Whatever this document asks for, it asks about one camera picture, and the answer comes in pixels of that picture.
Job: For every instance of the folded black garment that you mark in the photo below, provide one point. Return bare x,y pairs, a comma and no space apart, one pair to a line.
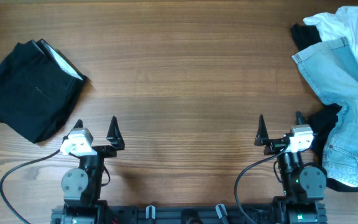
38,90

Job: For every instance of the white t-shirt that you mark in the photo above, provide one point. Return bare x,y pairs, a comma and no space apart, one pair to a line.
343,23

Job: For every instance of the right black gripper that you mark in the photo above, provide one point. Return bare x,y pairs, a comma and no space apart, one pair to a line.
276,145

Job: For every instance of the black garment right pile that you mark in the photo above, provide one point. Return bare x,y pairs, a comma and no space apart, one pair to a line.
323,121

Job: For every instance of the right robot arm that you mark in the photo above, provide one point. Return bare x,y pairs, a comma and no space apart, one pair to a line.
303,183

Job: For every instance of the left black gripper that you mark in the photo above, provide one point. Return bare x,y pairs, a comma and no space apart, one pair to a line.
117,140

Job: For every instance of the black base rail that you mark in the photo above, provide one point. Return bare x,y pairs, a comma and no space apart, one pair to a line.
259,213

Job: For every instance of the light blue denim jeans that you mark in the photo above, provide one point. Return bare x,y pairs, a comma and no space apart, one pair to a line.
331,70

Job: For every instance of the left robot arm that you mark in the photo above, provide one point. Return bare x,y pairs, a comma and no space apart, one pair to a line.
82,185

